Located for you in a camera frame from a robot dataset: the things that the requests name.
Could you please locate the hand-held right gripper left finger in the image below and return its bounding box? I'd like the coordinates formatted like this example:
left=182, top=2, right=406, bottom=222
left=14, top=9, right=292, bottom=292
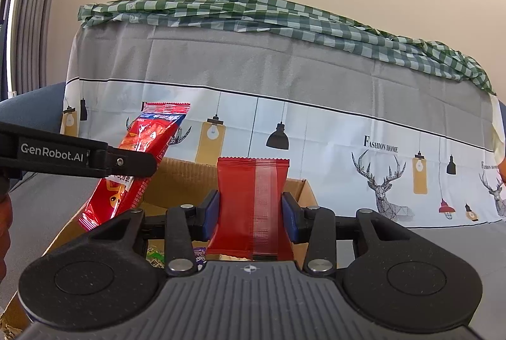
left=81, top=190, right=220, bottom=277

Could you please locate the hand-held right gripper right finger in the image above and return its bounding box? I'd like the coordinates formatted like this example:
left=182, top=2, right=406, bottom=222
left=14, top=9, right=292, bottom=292
left=281, top=192, right=416, bottom=277

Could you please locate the green checked cloth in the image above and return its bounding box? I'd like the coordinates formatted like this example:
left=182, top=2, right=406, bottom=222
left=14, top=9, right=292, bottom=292
left=77, top=0, right=497, bottom=96

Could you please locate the cardboard box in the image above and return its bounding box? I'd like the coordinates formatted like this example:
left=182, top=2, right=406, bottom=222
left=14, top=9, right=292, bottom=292
left=0, top=156, right=319, bottom=338

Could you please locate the dark red snack packet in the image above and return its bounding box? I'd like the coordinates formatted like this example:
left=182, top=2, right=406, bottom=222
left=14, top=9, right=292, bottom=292
left=206, top=157, right=294, bottom=262

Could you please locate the green peanuts packet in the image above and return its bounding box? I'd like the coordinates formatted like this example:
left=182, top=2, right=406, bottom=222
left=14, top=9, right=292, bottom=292
left=145, top=243, right=166, bottom=270

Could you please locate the purple snack packet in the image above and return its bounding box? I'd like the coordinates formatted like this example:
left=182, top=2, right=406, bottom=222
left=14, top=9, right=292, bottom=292
left=193, top=246, right=207, bottom=273

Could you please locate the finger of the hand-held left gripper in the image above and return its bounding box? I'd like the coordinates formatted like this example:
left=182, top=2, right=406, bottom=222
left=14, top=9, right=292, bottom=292
left=85, top=149, right=159, bottom=178

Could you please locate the red chips packet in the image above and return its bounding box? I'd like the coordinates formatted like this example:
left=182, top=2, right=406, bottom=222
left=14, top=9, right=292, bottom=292
left=78, top=102, right=192, bottom=233

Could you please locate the grey curtain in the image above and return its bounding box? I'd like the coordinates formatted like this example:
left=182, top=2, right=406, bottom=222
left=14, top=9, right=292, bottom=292
left=8, top=0, right=70, bottom=96

